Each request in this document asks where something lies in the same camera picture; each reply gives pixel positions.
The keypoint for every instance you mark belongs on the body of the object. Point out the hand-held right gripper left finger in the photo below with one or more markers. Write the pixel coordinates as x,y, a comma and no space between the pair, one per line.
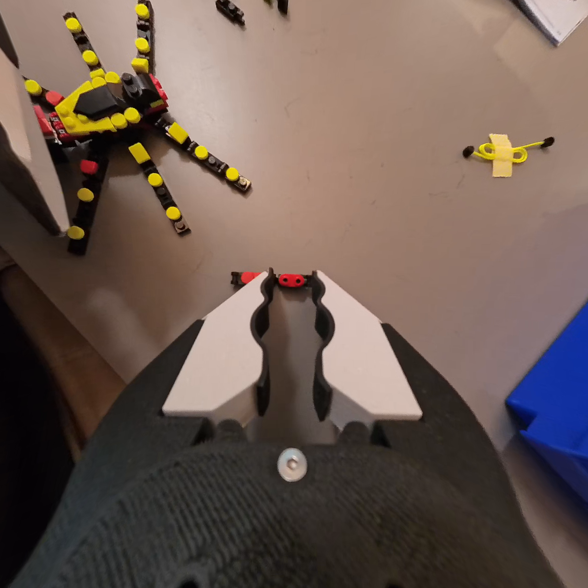
216,367

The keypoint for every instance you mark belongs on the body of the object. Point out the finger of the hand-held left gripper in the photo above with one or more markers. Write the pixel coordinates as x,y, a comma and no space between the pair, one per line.
23,174

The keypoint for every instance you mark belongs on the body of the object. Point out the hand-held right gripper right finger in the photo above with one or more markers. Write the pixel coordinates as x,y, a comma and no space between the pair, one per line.
367,367

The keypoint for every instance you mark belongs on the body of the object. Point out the black lego strip red tile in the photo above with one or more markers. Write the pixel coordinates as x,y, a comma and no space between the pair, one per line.
248,277

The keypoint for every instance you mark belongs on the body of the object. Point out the yellow black lego spider model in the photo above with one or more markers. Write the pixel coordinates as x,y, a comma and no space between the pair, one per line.
92,103

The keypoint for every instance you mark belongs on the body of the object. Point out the small red lego plate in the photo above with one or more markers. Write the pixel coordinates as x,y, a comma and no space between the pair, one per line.
291,281

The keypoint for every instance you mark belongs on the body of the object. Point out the pile of lego pieces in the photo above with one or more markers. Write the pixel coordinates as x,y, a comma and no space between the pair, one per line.
229,11

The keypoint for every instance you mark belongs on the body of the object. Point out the blue plastic bin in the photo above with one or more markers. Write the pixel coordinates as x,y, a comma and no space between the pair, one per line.
560,390

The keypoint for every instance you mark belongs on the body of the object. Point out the beige tape piece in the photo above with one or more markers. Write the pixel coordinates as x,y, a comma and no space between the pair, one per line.
501,170

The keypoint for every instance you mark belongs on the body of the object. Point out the open instruction booklet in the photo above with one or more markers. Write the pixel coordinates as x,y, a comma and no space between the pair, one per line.
556,18

